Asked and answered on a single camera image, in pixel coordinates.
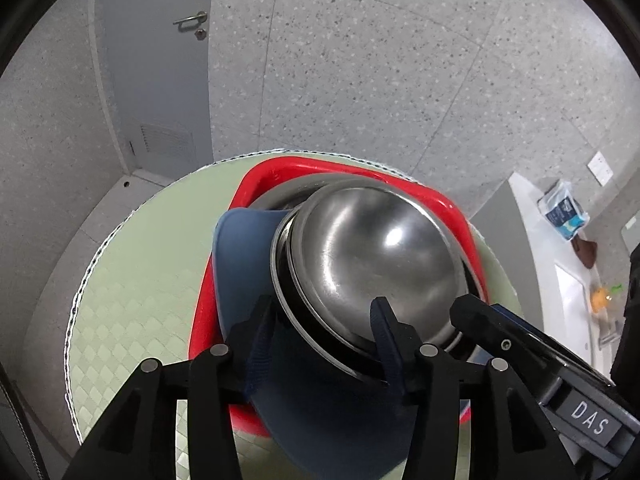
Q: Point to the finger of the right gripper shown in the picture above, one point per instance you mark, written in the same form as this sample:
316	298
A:
535	356

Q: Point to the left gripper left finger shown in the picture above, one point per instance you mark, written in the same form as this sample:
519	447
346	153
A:
135	436

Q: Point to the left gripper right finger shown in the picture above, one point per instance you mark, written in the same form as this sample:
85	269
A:
511	438

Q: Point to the green round tablecloth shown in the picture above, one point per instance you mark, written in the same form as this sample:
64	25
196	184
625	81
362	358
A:
138	296

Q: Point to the wall mirror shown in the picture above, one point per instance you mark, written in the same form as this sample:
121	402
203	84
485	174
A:
630	233

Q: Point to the brown cloth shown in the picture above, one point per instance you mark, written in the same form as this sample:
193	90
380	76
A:
585	250

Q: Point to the white counter with sink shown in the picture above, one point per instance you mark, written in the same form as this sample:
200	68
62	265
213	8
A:
552	285

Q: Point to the small steel bowl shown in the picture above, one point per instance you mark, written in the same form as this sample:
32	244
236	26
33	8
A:
358	239

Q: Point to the orange sponge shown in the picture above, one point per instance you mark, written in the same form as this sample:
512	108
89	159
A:
602	296

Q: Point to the large steel bowl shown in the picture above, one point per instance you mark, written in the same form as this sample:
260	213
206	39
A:
289	196

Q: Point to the blue plastic plate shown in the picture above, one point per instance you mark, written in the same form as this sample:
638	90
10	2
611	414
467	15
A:
327	422

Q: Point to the white double wall socket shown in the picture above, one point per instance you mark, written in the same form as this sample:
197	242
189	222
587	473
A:
600	169

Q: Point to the metal door handle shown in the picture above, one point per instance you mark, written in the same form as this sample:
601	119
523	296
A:
193	23

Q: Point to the blue tissue pack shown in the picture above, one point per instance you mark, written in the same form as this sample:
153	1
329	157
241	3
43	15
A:
562	210

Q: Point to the grey door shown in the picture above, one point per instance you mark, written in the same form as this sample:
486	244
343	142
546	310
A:
158	83

